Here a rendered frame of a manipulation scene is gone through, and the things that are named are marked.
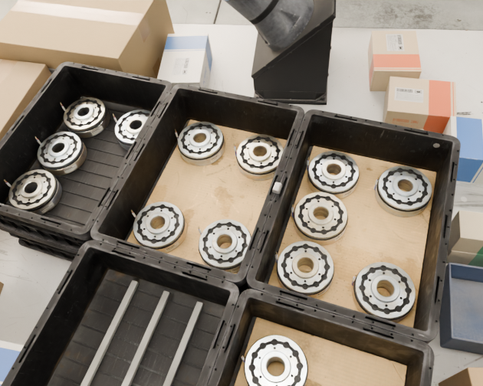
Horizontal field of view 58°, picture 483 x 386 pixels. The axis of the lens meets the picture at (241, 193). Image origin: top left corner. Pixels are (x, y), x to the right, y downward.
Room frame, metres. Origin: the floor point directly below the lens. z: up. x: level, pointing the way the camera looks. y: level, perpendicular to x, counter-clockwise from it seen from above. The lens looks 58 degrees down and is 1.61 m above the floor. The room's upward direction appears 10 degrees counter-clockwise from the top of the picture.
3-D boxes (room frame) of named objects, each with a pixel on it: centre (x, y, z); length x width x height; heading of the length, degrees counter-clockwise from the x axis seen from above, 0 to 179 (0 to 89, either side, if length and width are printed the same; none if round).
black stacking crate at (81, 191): (0.64, 0.33, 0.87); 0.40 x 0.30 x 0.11; 152
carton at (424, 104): (0.72, -0.48, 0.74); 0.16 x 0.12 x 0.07; 69
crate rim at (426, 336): (0.36, -0.20, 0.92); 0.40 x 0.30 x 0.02; 152
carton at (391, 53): (0.89, -0.48, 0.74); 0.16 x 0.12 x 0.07; 165
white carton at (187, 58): (0.99, 0.10, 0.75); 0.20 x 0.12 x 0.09; 167
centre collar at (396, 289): (0.23, -0.22, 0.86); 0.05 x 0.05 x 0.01
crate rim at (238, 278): (0.50, 0.06, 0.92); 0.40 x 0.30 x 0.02; 152
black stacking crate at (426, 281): (0.36, -0.20, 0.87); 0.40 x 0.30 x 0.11; 152
